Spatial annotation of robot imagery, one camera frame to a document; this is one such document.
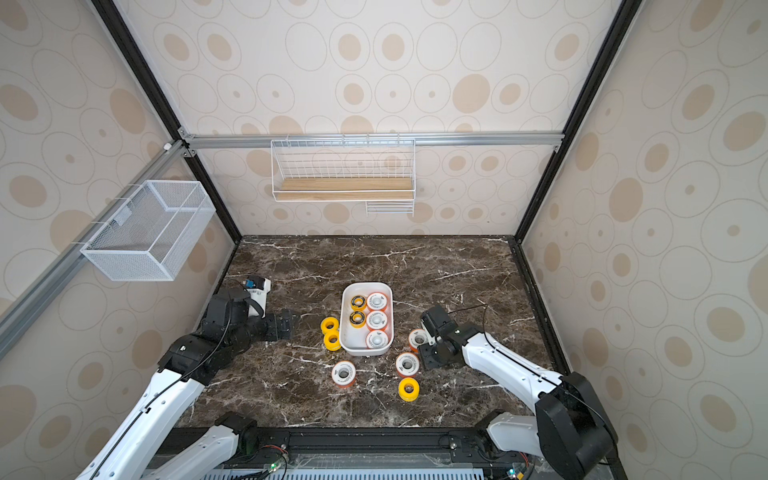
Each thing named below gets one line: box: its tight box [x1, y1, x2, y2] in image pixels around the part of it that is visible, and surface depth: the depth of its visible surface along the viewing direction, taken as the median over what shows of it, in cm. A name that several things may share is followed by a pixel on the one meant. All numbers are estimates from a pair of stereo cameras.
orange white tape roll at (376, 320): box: [366, 310, 388, 331], surface depth 96 cm
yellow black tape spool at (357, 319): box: [349, 310, 366, 329], surface depth 97 cm
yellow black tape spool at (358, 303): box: [350, 294, 367, 312], surface depth 102 cm
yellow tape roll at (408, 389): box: [398, 377, 420, 402], surface depth 83 cm
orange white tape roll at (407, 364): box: [395, 352, 420, 378], surface depth 87 cm
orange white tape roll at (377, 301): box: [367, 291, 388, 311], surface depth 102 cm
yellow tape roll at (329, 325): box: [320, 316, 339, 335], surface depth 96 cm
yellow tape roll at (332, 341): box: [323, 332, 341, 351], surface depth 92 cm
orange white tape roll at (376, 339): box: [365, 329, 389, 350], surface depth 92 cm
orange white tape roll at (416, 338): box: [408, 328, 428, 353], surface depth 93 cm
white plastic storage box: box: [340, 282, 394, 357], surface depth 96 cm
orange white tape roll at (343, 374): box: [331, 360, 356, 388], surface depth 85 cm
